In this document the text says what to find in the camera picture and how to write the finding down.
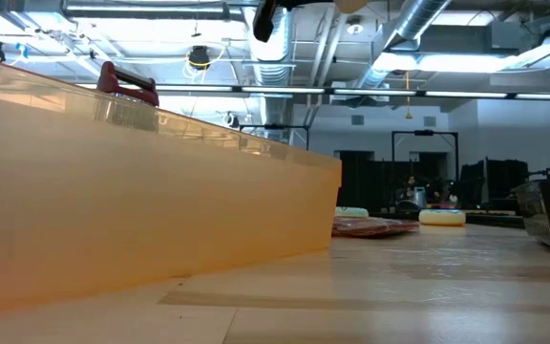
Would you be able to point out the teal frosted donut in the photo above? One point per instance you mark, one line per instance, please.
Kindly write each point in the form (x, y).
(351, 212)

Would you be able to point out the tall black stand frame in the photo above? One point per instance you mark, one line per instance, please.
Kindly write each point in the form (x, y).
(393, 162)

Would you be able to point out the silver ribbed ceiling duct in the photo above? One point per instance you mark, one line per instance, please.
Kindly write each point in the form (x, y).
(270, 62)

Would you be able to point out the person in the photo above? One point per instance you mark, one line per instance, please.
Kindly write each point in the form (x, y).
(409, 187)

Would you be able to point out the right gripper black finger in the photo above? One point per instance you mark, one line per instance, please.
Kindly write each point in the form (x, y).
(310, 3)
(264, 19)

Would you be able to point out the black partition wall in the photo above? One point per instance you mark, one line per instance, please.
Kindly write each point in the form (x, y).
(365, 181)

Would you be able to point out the orange translucent plastic tray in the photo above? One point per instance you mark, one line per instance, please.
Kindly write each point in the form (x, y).
(136, 215)

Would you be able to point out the red metal box grater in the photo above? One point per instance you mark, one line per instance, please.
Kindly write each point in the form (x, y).
(127, 83)

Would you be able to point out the red snack packet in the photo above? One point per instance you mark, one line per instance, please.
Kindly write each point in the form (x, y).
(375, 227)

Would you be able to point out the blue frosted donut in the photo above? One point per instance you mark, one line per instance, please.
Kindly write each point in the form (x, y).
(442, 218)

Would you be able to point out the long ceiling light bar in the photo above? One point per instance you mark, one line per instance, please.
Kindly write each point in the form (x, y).
(280, 90)

